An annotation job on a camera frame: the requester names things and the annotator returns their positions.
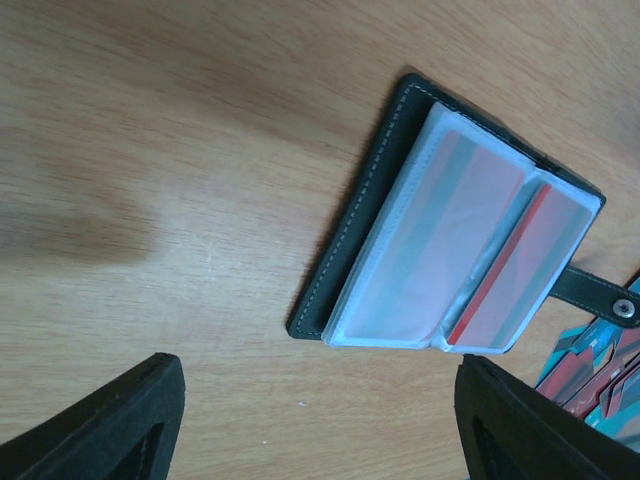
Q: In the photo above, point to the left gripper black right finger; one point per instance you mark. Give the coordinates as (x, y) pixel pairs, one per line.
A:
(510, 431)

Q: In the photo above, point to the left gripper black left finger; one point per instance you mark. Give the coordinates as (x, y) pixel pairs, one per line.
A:
(127, 429)

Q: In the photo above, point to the red VIP card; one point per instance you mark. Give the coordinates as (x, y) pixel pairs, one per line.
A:
(466, 191)
(540, 246)

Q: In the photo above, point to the black leather card holder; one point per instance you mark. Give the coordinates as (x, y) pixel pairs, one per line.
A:
(418, 114)

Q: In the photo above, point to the red chip card bottom centre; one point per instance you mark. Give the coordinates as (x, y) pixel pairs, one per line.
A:
(598, 392)

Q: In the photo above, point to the red card black stripe upright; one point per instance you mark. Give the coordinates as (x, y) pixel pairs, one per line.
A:
(571, 372)

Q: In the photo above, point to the teal card stripe bottom centre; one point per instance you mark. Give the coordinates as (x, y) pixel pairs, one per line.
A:
(622, 426)

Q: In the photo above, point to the blue card under red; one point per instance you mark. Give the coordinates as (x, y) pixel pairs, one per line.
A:
(615, 308)

